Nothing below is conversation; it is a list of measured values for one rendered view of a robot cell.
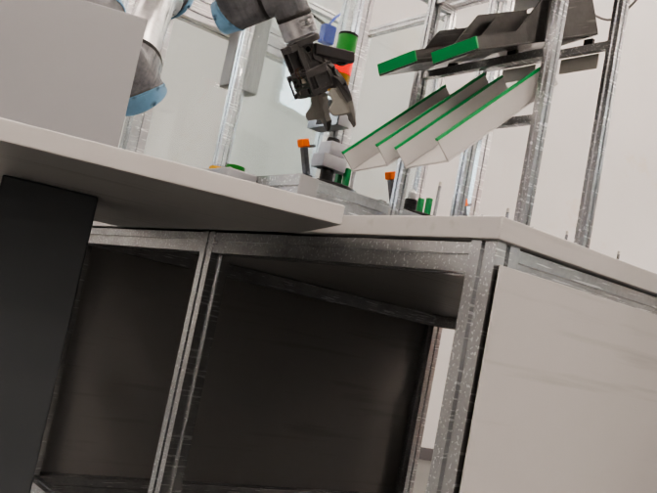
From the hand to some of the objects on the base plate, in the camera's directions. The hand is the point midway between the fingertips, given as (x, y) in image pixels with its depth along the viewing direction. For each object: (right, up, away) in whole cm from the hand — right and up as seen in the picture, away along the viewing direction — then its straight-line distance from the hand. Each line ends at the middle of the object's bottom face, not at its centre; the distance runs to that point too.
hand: (342, 123), depth 183 cm
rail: (-35, -22, +10) cm, 42 cm away
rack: (+25, -30, -24) cm, 46 cm away
